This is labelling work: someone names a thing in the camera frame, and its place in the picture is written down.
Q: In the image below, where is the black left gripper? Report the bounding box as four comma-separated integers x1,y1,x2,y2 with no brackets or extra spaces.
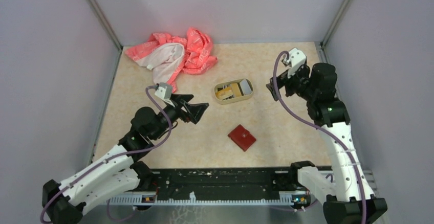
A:
151,93,209,140

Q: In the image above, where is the red card holder wallet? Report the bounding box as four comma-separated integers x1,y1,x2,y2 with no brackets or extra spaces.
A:
228,124,257,152

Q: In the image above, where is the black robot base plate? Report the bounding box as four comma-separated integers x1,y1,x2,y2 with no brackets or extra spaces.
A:
135,167,312,206

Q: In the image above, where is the beige oval card tray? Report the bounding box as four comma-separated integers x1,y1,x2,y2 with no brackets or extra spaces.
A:
213,78,254,105

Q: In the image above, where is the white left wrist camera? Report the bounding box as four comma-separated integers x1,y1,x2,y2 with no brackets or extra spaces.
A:
154,82,173,101

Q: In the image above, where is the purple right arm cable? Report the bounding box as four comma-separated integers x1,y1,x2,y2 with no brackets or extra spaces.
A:
273,50,367,224

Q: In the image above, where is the pink white crumpled cloth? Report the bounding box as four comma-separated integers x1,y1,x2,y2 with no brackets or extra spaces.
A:
125,27,218,92

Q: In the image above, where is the white slotted cable duct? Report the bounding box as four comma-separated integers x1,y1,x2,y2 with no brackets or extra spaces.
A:
110,192,295,206

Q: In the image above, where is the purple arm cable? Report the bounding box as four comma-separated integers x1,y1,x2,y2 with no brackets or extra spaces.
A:
40,85,173,224
273,50,367,224

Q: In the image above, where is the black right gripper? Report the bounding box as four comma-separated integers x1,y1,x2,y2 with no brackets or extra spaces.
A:
266,63,317,101

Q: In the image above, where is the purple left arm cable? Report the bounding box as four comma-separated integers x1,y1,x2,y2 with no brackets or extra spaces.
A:
40,85,173,224

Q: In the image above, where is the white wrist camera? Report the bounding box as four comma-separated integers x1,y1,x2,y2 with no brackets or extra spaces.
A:
154,82,173,101
282,48,307,78

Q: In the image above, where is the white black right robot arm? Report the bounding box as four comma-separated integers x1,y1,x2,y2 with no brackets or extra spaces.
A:
267,63,388,223

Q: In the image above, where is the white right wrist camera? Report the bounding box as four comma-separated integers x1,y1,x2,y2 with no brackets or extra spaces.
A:
282,48,307,78

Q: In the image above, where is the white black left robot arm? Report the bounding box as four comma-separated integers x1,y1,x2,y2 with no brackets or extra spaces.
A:
40,94,209,223

